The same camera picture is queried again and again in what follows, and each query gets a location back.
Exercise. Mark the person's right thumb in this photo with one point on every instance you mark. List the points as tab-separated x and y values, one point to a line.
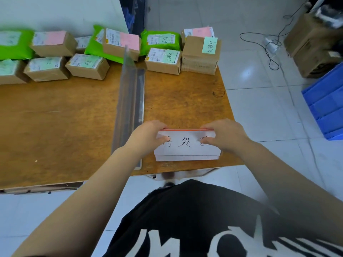
214	141

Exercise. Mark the person's left thumb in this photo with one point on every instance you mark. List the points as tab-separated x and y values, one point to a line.
164	142

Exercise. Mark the large brown cardboard carton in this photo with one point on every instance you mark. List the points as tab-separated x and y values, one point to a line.
308	34
316	64

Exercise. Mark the green mailer bag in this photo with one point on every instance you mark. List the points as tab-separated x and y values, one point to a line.
93	48
16	44
160	40

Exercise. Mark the cardboard box with green note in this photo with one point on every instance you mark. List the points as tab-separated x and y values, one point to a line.
199	57

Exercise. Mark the white power adapter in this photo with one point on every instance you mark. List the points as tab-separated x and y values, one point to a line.
271	45

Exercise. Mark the person's left forearm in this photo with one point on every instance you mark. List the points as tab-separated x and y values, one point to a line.
80	206

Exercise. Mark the clear plastic divider strip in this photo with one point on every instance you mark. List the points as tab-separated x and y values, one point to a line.
128	98

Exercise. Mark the small white parcel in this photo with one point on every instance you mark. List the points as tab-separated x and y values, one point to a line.
82	43

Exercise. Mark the person's left hand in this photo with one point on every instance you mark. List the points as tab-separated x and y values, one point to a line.
143	139

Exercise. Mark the person's right hand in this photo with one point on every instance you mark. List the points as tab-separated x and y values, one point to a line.
230	136

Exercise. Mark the person's right forearm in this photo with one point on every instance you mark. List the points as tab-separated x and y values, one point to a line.
289	184

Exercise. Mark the cardboard box with pink label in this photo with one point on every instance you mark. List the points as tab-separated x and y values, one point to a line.
122	44
199	32
53	44

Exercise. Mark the white paper sign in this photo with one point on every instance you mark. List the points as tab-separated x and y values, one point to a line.
187	149

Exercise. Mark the black printed shirt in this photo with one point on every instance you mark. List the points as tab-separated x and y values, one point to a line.
193	216

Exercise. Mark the cardboard box with green label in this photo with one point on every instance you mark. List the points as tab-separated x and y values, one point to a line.
47	69
87	66
10	72
163	61

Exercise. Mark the blue plastic crate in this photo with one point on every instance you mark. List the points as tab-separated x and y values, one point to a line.
327	104

